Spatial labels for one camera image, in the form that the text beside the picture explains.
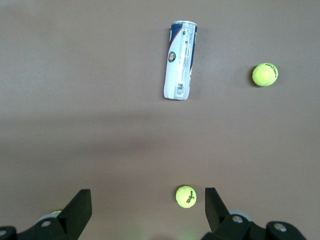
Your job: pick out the brown table cover mat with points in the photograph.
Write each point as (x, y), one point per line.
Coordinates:
(75, 100)

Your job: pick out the white blue tennis ball can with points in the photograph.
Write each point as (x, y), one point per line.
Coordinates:
(178, 62)

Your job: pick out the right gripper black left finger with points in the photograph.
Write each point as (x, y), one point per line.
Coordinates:
(75, 212)

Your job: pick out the yellow tennis ball Wilson print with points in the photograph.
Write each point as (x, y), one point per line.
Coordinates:
(183, 197)

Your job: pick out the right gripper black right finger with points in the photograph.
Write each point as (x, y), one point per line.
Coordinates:
(217, 217)

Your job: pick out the yellow tennis ball Head print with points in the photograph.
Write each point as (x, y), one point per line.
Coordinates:
(263, 76)

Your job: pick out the yellow tennis ball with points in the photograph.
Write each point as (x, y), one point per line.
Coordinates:
(56, 212)

